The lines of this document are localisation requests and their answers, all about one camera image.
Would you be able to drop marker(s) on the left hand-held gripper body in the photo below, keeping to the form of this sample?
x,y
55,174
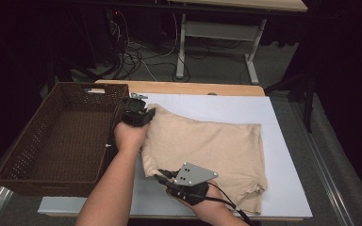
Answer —
x,y
133,111

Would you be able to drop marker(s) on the black computer tower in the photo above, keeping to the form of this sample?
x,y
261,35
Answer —
x,y
116,28

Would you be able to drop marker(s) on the long aluminium rail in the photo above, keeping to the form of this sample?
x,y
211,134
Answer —
x,y
320,163

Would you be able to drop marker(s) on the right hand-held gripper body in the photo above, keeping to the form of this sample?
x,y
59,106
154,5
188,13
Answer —
x,y
191,179

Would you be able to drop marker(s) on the beige knit sweater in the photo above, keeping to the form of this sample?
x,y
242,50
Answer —
x,y
207,141

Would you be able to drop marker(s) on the desk with white metal legs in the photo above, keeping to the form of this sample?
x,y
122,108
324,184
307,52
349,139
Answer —
x,y
220,31

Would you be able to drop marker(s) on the person's left hand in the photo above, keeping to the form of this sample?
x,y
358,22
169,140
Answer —
x,y
130,136

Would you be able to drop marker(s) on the black floor stand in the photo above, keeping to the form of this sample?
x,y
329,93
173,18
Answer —
x,y
308,103

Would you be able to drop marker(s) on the person's right hand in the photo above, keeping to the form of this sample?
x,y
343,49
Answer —
x,y
207,207

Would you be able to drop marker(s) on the brown woven basket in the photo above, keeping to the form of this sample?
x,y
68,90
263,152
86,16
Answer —
x,y
59,141

